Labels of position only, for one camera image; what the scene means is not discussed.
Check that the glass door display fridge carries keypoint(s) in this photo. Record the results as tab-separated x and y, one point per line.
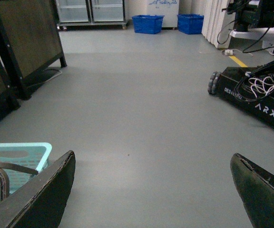
91	13

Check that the left blue plastic crate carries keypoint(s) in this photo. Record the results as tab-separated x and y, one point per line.
147	24

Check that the black robot workstation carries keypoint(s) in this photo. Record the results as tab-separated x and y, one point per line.
254	19

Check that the light blue plastic basket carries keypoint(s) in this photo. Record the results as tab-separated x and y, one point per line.
22	161

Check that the black wooden display stand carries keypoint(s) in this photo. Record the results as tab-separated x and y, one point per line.
29	44

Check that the white stacked panels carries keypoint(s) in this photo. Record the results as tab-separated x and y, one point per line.
216	23

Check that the blue plastic crate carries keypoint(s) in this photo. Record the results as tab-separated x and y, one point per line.
147	24
190	23

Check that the grey omni wheel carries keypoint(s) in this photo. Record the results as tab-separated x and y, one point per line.
213	83

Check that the right blue plastic crate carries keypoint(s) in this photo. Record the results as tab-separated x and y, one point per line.
190	23

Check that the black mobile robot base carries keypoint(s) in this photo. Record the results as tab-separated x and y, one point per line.
251	89

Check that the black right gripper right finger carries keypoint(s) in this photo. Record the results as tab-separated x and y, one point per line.
255	187

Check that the white chest freezer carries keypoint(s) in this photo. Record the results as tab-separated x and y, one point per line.
167	8

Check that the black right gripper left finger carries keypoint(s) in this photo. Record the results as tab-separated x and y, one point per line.
41	202

